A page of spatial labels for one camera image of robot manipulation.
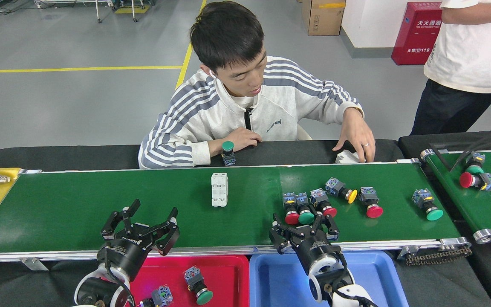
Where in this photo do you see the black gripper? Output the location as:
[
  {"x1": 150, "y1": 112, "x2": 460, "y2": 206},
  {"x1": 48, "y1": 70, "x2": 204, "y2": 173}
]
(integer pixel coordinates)
[
  {"x1": 270, "y1": 212, "x2": 342, "y2": 275},
  {"x1": 98, "y1": 199, "x2": 180, "y2": 280}
]

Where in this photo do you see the yellow head push button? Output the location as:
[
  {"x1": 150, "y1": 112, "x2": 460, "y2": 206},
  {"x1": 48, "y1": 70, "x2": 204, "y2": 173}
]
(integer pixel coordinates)
[{"x1": 325, "y1": 177, "x2": 358, "y2": 204}]

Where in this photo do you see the white circuit breaker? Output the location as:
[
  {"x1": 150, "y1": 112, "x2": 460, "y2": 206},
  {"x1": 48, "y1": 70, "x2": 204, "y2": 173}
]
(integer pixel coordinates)
[
  {"x1": 211, "y1": 172, "x2": 229, "y2": 208},
  {"x1": 335, "y1": 149, "x2": 360, "y2": 164}
]

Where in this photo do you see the long green conveyor belt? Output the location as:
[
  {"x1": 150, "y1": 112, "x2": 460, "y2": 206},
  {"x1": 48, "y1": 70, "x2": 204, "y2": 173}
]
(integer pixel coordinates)
[{"x1": 0, "y1": 159, "x2": 473, "y2": 267}]

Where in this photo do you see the blue plastic tray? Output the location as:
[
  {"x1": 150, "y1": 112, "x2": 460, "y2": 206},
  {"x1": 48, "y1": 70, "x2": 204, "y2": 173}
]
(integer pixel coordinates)
[{"x1": 249, "y1": 251, "x2": 410, "y2": 307}]

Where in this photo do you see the red plastic tray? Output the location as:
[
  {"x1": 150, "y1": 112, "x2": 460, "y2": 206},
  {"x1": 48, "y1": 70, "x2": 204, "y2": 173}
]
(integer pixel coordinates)
[{"x1": 128, "y1": 255, "x2": 250, "y2": 307}]

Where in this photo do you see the short green conveyor belt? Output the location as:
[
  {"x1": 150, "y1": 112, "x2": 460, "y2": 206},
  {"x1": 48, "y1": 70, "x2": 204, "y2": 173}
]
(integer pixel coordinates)
[{"x1": 420, "y1": 147, "x2": 491, "y2": 244}]

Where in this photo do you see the seated person's right hand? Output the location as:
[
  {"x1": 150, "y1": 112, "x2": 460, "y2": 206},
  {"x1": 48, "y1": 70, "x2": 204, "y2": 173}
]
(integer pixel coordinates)
[{"x1": 218, "y1": 127, "x2": 263, "y2": 156}]

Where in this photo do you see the seated person's left hand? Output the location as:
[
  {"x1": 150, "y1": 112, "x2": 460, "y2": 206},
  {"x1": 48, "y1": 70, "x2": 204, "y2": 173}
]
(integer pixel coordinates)
[{"x1": 332, "y1": 107, "x2": 376, "y2": 163}]

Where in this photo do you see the red mushroom push button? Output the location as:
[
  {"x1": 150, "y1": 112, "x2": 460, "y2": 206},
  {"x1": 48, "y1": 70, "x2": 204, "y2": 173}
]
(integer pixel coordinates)
[{"x1": 358, "y1": 186, "x2": 384, "y2": 219}]

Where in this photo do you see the seated person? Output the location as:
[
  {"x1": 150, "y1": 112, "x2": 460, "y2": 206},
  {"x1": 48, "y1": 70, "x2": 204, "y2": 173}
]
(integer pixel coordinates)
[{"x1": 138, "y1": 1, "x2": 376, "y2": 170}]

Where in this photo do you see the brown cardboard box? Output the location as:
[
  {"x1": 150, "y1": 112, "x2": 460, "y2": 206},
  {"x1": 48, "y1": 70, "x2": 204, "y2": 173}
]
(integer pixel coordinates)
[{"x1": 302, "y1": 0, "x2": 346, "y2": 36}]

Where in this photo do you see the yellow floor plate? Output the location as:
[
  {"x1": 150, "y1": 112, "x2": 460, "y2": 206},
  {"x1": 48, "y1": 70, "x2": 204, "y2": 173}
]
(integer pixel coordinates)
[{"x1": 115, "y1": 5, "x2": 149, "y2": 14}]

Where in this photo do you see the red fire extinguisher cabinet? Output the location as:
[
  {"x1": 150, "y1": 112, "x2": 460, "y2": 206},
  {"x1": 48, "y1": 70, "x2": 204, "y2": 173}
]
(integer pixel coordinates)
[{"x1": 391, "y1": 2, "x2": 442, "y2": 66}]

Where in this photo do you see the white wheeled stand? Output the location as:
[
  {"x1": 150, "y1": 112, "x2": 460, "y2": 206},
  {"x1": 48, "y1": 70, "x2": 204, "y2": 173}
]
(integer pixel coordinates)
[{"x1": 35, "y1": 0, "x2": 156, "y2": 23}]

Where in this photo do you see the standing person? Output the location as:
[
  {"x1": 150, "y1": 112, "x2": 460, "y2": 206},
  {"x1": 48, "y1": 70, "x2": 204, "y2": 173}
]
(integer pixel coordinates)
[{"x1": 410, "y1": 0, "x2": 491, "y2": 136}]

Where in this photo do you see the conveyor drive chain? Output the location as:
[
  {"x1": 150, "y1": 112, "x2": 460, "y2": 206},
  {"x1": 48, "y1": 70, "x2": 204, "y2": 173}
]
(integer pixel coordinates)
[{"x1": 405, "y1": 246, "x2": 473, "y2": 266}]

